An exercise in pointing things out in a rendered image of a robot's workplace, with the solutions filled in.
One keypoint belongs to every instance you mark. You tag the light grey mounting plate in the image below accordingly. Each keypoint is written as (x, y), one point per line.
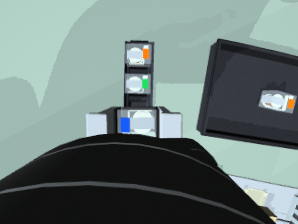
(276, 197)

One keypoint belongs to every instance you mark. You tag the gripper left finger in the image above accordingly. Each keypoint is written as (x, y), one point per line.
(104, 122)

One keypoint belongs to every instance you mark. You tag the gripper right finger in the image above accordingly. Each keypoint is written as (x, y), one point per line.
(168, 124)

